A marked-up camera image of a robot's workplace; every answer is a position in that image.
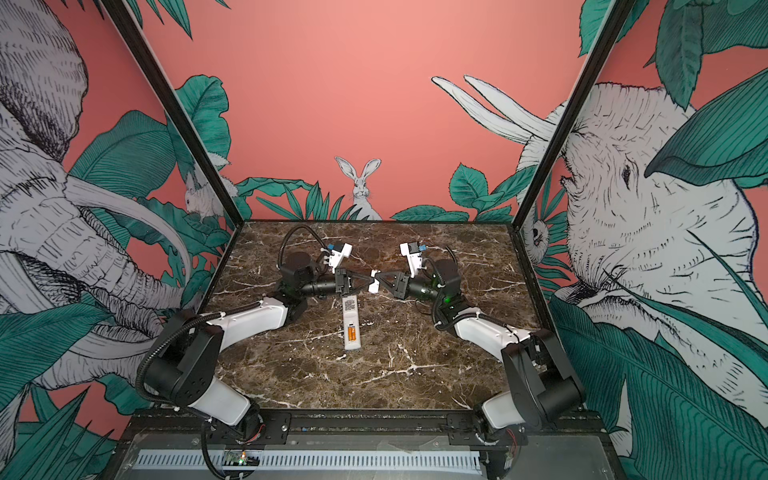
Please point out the black corner frame post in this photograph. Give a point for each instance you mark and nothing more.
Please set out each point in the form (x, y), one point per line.
(125, 23)
(616, 17)

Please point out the black right corner frame post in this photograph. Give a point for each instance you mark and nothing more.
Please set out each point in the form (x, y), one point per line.
(616, 17)

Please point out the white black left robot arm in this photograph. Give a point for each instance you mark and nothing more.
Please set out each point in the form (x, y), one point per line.
(180, 367)

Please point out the white battery cover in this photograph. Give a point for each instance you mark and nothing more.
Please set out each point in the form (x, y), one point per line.
(374, 286)

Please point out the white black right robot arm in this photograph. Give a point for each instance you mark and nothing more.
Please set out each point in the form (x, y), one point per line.
(541, 382)

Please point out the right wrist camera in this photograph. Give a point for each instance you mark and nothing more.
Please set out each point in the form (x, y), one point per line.
(413, 251)

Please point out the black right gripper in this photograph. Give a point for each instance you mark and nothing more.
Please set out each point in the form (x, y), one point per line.
(407, 285)

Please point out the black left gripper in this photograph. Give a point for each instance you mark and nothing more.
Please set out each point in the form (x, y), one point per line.
(344, 276)

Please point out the white slotted cable duct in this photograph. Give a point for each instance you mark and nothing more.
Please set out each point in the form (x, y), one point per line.
(462, 462)

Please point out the black left corner frame post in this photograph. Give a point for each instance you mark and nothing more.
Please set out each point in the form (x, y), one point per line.
(125, 23)

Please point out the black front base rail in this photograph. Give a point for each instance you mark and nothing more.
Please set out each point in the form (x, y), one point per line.
(460, 427)

